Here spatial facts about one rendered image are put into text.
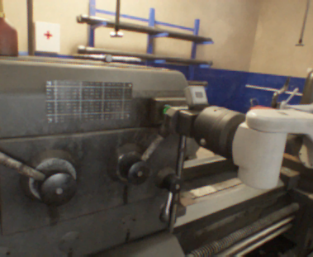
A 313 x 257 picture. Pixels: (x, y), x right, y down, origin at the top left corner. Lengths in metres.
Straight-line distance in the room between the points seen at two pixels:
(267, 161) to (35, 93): 0.43
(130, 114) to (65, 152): 0.17
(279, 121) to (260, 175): 0.09
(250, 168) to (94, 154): 0.33
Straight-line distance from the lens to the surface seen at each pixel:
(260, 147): 0.41
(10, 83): 0.53
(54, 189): 0.51
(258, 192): 1.24
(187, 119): 0.49
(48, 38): 3.73
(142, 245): 0.80
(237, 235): 1.09
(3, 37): 0.65
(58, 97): 0.53
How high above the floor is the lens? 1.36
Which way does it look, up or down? 15 degrees down
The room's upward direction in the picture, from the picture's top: 5 degrees clockwise
